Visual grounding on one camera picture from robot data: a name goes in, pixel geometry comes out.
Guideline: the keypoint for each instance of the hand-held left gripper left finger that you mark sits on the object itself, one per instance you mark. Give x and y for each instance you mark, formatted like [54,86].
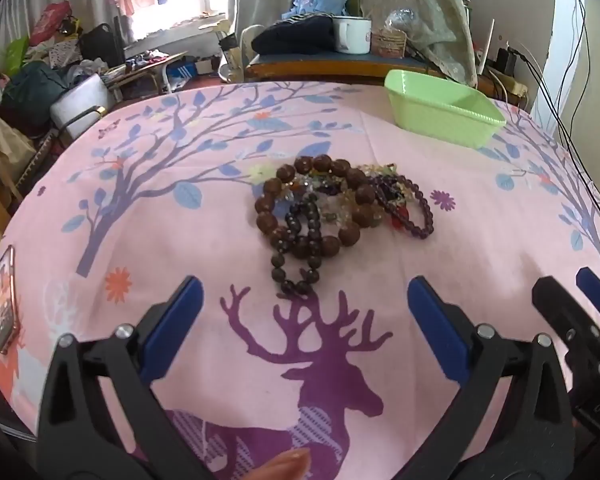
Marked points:
[180,330]

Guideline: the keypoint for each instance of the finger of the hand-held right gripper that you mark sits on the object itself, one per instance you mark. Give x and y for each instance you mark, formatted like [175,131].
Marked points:
[597,295]
[555,305]

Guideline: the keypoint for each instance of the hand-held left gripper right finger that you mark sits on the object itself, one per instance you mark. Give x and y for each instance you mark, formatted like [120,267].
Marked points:
[440,330]

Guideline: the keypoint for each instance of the green plastic tray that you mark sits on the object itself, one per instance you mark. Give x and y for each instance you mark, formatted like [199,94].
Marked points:
[430,120]

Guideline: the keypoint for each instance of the person's left hand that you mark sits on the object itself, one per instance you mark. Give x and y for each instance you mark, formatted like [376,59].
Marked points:
[285,465]

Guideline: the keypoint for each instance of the pink printed tablecloth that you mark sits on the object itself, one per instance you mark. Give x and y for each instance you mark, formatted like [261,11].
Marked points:
[190,240]

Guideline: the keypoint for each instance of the smartphone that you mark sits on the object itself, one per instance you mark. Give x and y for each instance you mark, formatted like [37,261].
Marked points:
[5,300]

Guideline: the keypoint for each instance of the beige power strip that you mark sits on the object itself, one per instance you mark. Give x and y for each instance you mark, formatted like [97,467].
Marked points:
[510,91]

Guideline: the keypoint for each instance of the beige paper bag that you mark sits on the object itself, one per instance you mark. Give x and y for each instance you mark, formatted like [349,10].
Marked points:
[12,145]

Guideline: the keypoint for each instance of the black power adapter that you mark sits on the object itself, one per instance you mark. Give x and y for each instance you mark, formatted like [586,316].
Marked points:
[506,60]

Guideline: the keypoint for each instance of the blue shoe box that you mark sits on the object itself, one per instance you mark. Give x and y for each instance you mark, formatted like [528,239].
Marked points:
[182,75]

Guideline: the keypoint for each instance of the small folding table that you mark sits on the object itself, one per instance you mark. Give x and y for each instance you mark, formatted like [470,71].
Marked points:
[145,67]

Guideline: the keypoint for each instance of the white router antenna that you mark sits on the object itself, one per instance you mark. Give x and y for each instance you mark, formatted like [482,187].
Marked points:
[487,45]

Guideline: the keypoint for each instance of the dark green bag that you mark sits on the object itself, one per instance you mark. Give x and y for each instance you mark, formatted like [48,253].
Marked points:
[32,87]

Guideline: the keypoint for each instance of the white chair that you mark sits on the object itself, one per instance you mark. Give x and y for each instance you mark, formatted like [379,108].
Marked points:
[240,50]

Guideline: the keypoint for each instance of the wicker basket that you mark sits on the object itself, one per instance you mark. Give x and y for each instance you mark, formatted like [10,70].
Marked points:
[389,45]

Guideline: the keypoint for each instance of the black bag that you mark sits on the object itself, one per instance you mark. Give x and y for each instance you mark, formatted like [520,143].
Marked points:
[100,45]

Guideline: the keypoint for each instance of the white enamel mug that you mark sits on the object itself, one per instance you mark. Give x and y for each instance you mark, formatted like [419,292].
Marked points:
[352,35]

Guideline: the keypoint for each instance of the clear plastic bag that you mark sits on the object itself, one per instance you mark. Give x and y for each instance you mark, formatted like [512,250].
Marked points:
[402,21]

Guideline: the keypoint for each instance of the dark navy folded clothing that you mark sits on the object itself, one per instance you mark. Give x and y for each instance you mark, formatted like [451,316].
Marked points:
[295,35]

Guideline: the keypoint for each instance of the green plastic bag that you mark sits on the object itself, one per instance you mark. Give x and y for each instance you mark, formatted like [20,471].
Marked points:
[17,55]

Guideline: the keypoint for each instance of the grey-green floral cloth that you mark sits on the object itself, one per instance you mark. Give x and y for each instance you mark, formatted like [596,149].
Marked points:
[430,0]

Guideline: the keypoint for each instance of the red bag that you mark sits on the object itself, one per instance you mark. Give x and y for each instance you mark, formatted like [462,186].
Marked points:
[50,21]

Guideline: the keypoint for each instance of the blue cloth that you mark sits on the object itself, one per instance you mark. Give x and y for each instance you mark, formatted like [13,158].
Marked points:
[315,4]

